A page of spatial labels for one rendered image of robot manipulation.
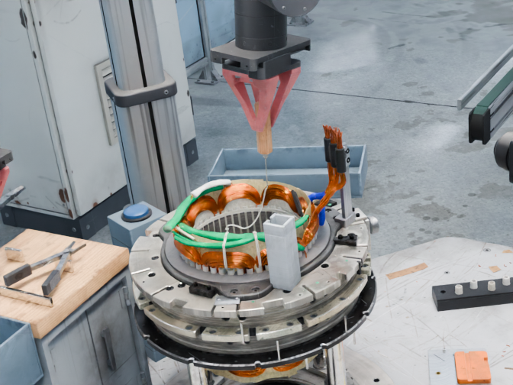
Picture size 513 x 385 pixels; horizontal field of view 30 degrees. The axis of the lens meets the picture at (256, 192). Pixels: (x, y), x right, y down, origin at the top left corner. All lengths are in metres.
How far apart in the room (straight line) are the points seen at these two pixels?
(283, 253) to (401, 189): 2.66
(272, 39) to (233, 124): 3.51
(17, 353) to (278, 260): 0.35
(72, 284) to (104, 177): 2.42
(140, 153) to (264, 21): 0.69
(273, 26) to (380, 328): 0.74
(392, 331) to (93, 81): 2.21
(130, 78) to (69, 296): 0.48
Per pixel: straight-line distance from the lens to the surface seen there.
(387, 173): 3.92
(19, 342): 1.25
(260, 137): 1.09
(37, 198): 3.76
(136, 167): 1.69
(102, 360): 1.40
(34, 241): 1.45
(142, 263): 1.27
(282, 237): 1.13
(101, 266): 1.34
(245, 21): 1.04
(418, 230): 3.50
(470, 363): 1.51
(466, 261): 1.81
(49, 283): 1.28
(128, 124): 1.66
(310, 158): 1.62
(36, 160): 3.67
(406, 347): 1.59
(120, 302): 1.40
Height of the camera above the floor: 1.72
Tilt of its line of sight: 26 degrees down
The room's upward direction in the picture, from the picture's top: 7 degrees counter-clockwise
